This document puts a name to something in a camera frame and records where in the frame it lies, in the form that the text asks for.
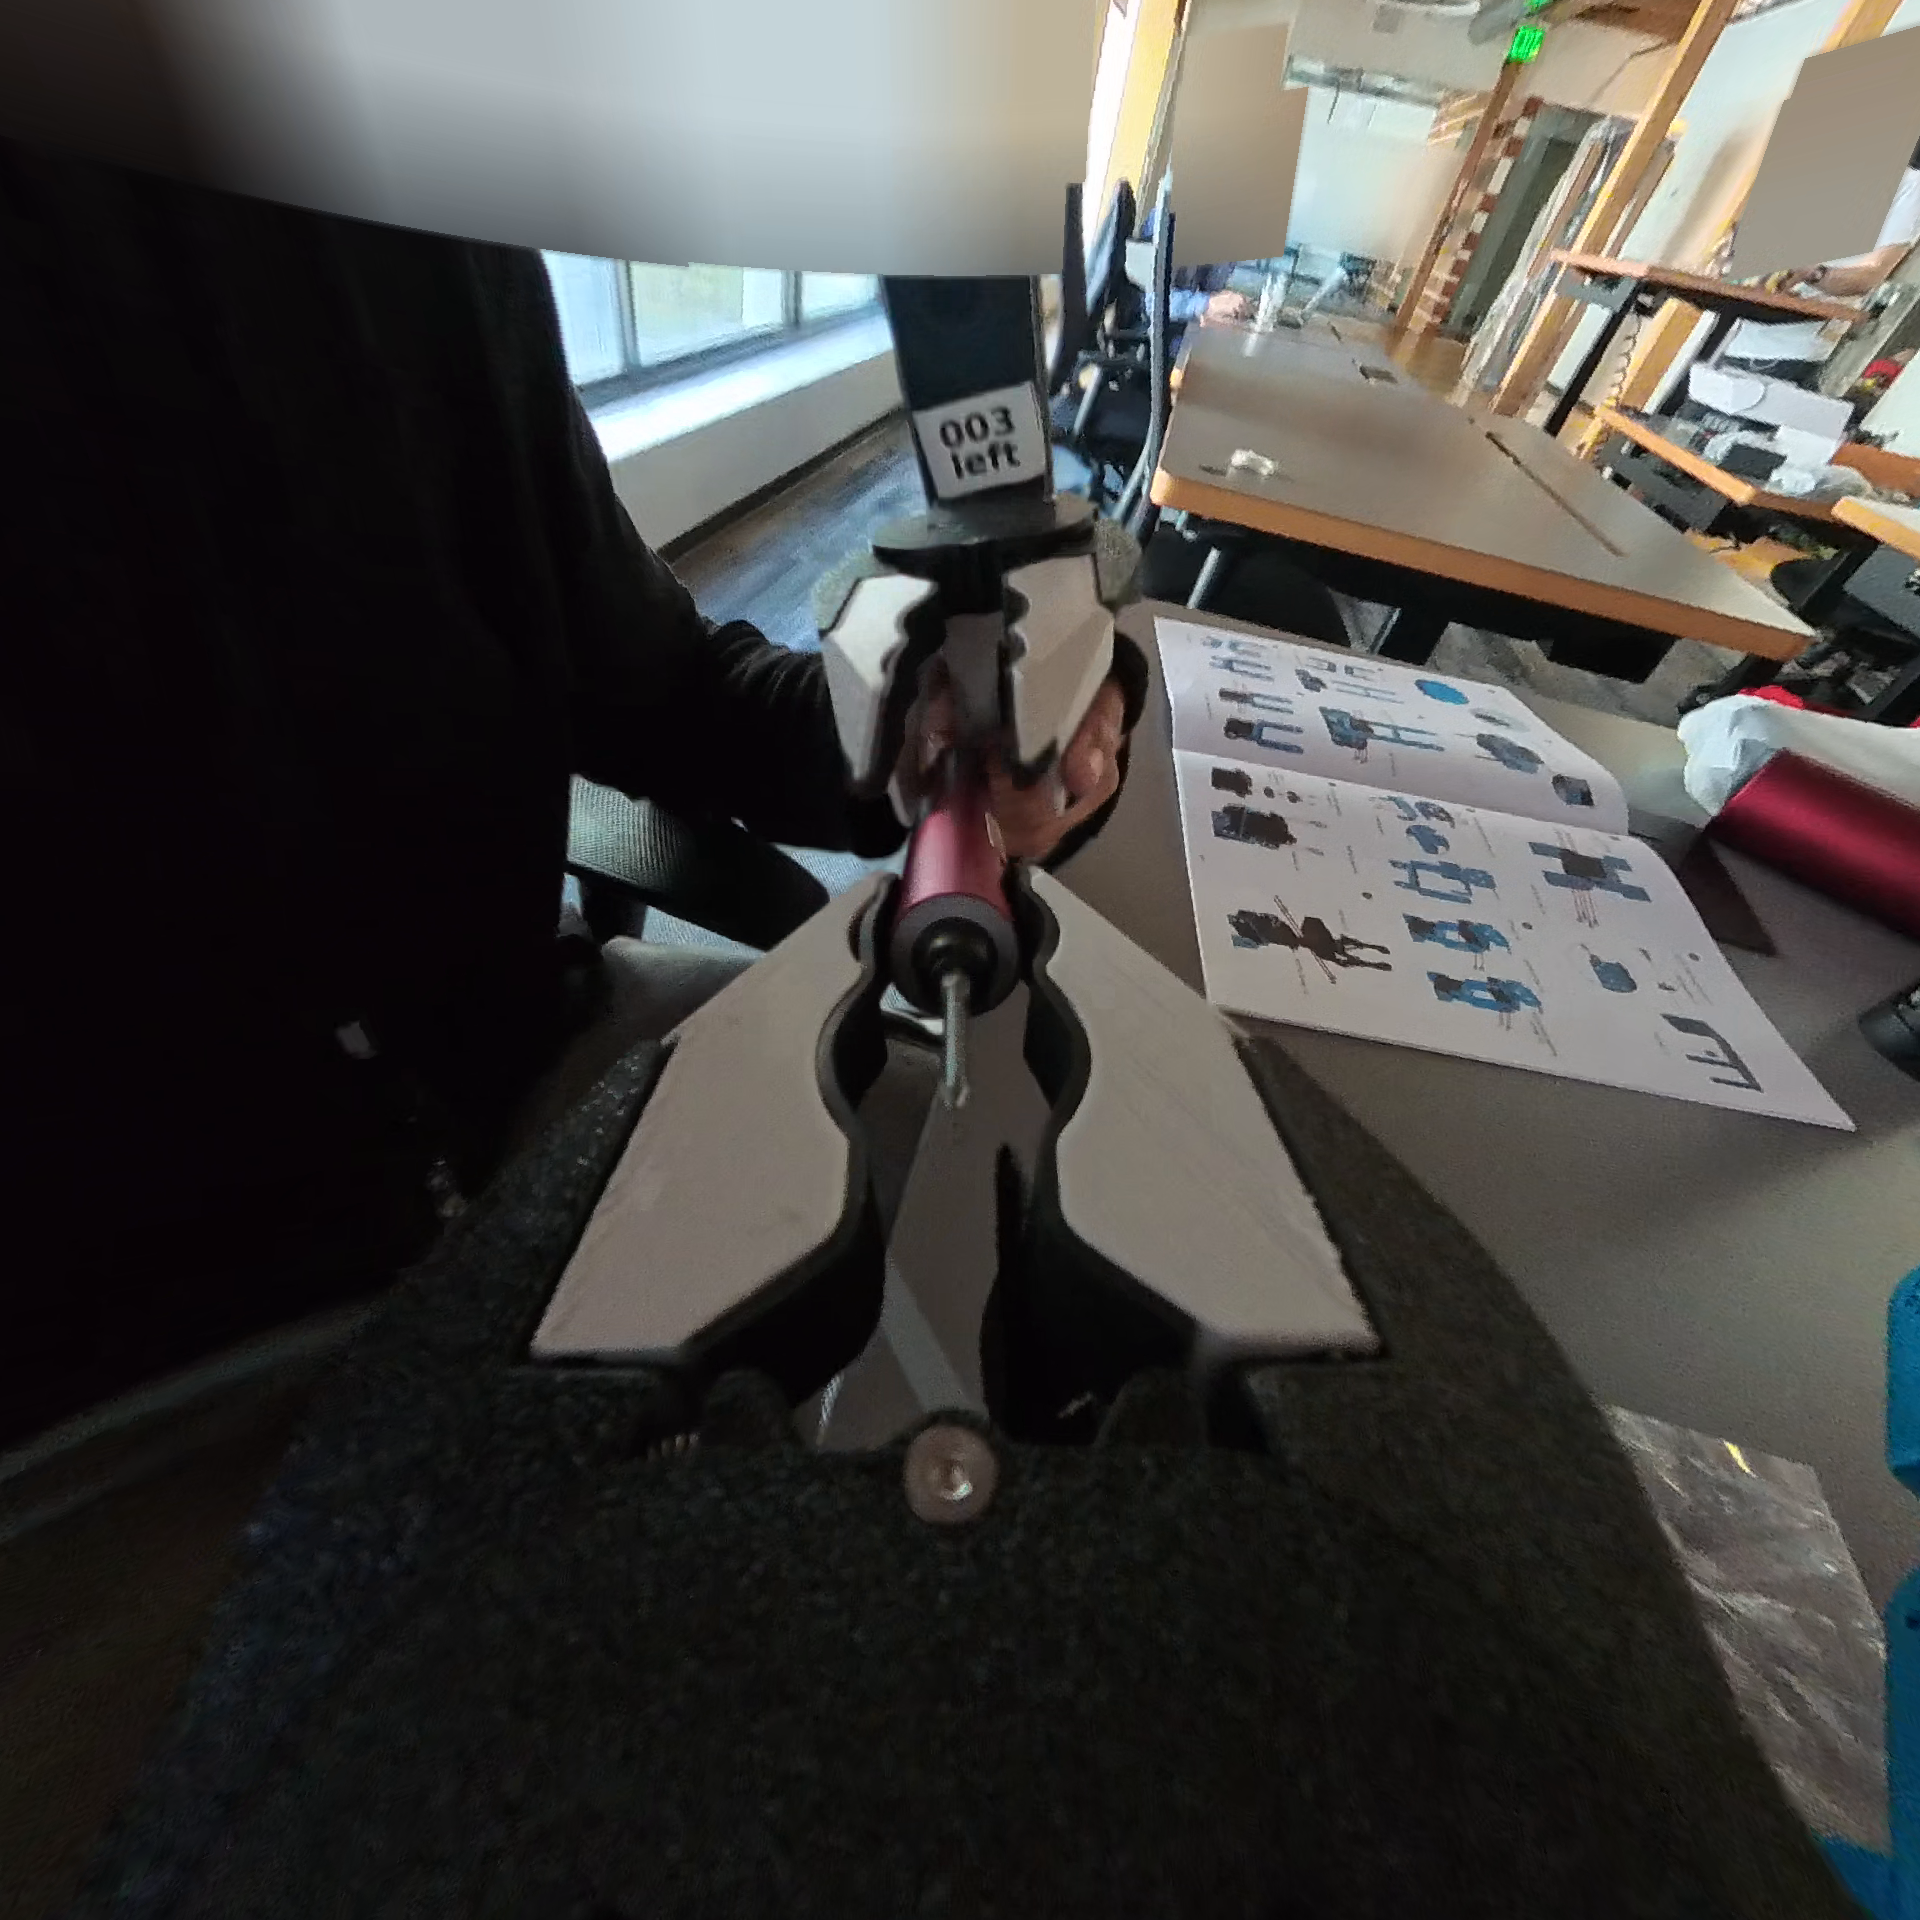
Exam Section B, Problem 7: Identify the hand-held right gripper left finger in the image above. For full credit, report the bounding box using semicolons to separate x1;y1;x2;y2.
530;867;905;1369

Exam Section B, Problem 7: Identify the red metal cylinder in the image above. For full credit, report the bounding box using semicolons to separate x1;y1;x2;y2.
1707;755;1920;942

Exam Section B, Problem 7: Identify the red electric screwdriver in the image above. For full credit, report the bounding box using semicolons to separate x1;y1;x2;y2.
889;746;1010;1114

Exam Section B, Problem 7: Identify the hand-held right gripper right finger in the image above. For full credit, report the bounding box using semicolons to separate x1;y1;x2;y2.
995;867;1379;1369

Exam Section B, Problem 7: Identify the blue toy robot arm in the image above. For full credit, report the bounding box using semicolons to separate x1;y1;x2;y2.
1819;1264;1920;1920

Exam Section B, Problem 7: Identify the grey office chair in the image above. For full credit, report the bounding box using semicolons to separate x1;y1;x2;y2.
562;778;832;962

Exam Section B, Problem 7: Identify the person's left forearm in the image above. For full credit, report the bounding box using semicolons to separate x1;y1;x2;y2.
570;607;906;856

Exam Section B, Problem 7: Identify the clear plastic bag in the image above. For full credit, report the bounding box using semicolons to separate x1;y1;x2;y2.
1606;1400;1892;1838

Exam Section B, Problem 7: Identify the person's black-clad torso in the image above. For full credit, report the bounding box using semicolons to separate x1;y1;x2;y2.
0;141;721;1451

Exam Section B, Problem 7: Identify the white cloth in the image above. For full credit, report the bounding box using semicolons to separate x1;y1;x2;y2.
1677;685;1920;816

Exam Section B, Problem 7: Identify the person's left hand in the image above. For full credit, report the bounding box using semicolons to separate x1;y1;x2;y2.
892;659;1130;870

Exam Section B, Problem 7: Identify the printed instruction sheet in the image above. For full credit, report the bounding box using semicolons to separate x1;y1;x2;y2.
1152;615;1857;1128

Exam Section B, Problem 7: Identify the black office chair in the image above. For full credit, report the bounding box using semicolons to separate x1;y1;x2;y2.
1047;175;1196;534

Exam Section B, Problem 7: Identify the desk with orange edge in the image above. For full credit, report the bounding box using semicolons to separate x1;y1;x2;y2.
1148;321;1819;666

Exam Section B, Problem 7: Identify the wooden standing desk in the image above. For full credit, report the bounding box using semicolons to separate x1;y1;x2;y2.
1545;249;1866;436

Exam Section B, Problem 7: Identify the grey work desk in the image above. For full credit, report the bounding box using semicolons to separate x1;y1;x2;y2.
1035;602;1920;1651

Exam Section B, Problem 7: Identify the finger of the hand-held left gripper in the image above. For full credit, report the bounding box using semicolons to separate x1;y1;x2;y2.
1001;555;1115;779
823;578;944;796

